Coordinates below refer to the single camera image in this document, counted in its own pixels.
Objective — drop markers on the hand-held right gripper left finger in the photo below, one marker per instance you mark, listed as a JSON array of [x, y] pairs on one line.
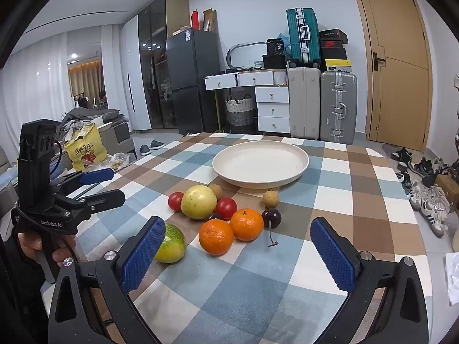
[[143, 254]]

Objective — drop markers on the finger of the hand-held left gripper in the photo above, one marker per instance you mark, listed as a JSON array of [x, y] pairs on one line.
[[96, 176], [107, 197]]

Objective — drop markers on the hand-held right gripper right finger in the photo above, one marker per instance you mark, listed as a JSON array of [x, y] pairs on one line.
[[333, 258]]

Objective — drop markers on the yellow green round fruit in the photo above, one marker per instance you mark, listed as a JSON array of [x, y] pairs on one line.
[[174, 245], [198, 201]]

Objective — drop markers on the orange mandarin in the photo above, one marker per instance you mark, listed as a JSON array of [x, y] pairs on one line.
[[246, 225], [216, 237]]

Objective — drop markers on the red tomato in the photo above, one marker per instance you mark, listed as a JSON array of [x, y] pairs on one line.
[[175, 201], [226, 208]]

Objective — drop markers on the cream round plate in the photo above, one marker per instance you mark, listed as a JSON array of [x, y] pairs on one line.
[[258, 161]]

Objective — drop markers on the person's left forearm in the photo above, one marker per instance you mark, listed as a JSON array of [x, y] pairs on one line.
[[18, 286]]

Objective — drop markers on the person's left hand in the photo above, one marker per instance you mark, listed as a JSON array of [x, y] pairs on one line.
[[30, 242]]

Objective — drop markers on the clear plastic snack bag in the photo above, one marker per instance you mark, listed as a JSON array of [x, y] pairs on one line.
[[118, 160]]

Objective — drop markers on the yellow snack bag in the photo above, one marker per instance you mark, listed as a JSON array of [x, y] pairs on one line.
[[84, 148]]

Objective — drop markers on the grey sofa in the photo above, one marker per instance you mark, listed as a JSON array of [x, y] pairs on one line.
[[5, 179]]

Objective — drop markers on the grey cabinet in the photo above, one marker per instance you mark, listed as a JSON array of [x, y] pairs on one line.
[[120, 136]]

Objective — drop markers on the grey slipper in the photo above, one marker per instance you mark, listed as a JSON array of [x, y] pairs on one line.
[[156, 145], [144, 149]]

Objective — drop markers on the pile of grey clothes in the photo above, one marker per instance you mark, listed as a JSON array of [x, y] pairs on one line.
[[89, 116]]

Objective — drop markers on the small dark fruit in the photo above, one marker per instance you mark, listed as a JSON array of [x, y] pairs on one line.
[[216, 217]]

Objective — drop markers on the white sheer curtain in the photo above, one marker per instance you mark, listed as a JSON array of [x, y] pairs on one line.
[[32, 86]]

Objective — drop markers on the brown longan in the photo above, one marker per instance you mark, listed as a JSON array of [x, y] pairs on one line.
[[270, 198], [216, 190]]

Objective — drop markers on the brown curtain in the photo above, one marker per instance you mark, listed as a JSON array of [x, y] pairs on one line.
[[84, 79]]

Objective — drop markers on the white wardrobe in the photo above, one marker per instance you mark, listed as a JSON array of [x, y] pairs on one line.
[[134, 79]]

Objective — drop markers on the scattered loose shoes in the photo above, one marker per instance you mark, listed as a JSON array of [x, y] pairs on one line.
[[423, 190]]

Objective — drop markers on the white plastic bag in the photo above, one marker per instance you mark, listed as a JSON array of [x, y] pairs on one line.
[[452, 279]]

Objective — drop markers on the dark glass wardrobe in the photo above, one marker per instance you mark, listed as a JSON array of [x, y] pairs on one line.
[[154, 61]]

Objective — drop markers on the brown cardboard box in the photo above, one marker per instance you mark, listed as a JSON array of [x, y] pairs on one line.
[[448, 186]]

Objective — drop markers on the black refrigerator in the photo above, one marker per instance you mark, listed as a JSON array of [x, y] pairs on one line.
[[192, 79]]

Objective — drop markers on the silver suitcase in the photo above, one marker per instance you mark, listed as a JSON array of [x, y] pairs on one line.
[[339, 107]]

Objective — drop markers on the beige suitcase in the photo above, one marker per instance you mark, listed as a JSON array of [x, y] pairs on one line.
[[304, 104]]

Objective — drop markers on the woven laundry basket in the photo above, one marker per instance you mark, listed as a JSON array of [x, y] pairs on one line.
[[239, 111]]

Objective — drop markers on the flat cardboard box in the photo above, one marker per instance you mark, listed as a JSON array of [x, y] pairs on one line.
[[182, 29]]

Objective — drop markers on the white drawer desk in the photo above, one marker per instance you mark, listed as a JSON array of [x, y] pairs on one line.
[[272, 95]]

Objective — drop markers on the wooden door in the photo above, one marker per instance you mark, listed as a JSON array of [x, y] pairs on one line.
[[398, 89]]

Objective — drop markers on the grey curved hoop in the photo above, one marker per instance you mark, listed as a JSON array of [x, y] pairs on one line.
[[231, 52]]

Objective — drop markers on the red box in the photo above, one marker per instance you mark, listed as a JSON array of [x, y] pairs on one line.
[[195, 19]]

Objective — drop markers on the open cardboard box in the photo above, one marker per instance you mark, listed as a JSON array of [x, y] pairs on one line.
[[209, 20]]

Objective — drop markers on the yellow black box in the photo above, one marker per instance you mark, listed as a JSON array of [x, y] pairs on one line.
[[337, 65]]

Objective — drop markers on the small white basket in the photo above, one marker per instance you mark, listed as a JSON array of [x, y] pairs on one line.
[[258, 64]]

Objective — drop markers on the black storage box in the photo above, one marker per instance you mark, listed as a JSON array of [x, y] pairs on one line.
[[272, 61]]

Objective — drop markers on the black red shoebox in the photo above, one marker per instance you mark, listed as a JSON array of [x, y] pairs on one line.
[[333, 44]]

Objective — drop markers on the black labelled bag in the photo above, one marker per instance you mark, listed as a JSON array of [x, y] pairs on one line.
[[275, 46]]

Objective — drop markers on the blue plastic bag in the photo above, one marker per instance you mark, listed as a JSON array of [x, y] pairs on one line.
[[288, 43]]

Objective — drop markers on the teal suitcase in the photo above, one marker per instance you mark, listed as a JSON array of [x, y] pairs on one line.
[[301, 36]]

